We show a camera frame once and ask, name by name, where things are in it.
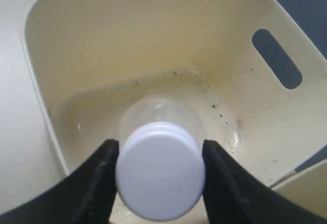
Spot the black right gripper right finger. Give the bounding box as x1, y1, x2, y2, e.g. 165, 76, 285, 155
202, 140, 326, 223

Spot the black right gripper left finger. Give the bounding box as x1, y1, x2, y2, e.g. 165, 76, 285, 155
1, 139, 119, 223

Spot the clear bottle white cap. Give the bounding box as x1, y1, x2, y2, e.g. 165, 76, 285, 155
115, 96, 206, 221

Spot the cream bin middle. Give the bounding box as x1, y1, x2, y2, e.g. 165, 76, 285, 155
272, 160, 326, 218

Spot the cream bin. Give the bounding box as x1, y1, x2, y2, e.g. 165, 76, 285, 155
24, 0, 326, 186
272, 160, 326, 218

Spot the cream bin left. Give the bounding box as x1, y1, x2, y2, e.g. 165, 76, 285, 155
24, 0, 326, 186

